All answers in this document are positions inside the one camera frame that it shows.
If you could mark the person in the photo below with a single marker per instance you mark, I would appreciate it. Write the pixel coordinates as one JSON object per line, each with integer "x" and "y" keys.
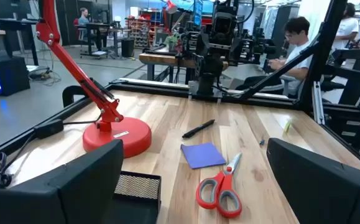
{"x": 83, "y": 18}
{"x": 298, "y": 53}
{"x": 347, "y": 28}

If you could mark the purple sticky note pad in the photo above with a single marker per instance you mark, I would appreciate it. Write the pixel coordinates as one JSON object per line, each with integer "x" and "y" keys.
{"x": 202, "y": 155}

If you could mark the black desk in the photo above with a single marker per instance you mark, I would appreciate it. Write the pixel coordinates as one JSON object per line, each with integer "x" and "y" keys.
{"x": 15, "y": 23}

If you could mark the red desk lamp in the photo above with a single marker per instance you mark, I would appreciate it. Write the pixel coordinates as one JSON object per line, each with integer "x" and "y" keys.
{"x": 127, "y": 137}

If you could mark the black aluminium table frame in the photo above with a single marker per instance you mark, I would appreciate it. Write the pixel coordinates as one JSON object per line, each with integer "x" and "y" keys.
{"x": 155, "y": 88}

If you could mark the black pen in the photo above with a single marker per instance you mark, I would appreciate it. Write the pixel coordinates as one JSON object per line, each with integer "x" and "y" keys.
{"x": 198, "y": 128}

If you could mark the black table clamp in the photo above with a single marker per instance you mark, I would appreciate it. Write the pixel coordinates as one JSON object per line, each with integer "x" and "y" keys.
{"x": 69, "y": 91}

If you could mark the black computer tower blue lights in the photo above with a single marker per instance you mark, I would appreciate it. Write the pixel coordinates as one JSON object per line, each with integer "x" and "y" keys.
{"x": 7, "y": 76}

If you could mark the small blue clip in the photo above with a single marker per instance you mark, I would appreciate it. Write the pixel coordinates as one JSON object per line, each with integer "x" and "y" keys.
{"x": 262, "y": 142}

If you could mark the red grey scissors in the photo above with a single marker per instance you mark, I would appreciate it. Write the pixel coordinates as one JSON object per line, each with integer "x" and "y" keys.
{"x": 226, "y": 183}

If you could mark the wooden workbench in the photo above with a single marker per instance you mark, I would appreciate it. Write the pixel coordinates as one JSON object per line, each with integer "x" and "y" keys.
{"x": 158, "y": 58}

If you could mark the black bin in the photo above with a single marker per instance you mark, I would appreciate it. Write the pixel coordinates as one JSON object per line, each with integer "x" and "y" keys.
{"x": 127, "y": 47}

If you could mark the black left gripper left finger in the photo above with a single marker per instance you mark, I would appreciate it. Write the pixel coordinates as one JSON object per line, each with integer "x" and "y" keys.
{"x": 58, "y": 193}

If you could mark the black mesh desk organizer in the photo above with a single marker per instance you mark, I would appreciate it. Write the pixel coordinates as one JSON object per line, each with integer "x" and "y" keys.
{"x": 136, "y": 186}

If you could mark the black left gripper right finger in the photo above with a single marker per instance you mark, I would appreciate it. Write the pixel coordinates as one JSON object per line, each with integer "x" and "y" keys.
{"x": 322, "y": 193}

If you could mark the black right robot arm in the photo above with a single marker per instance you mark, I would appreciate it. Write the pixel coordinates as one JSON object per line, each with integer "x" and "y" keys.
{"x": 209, "y": 67}

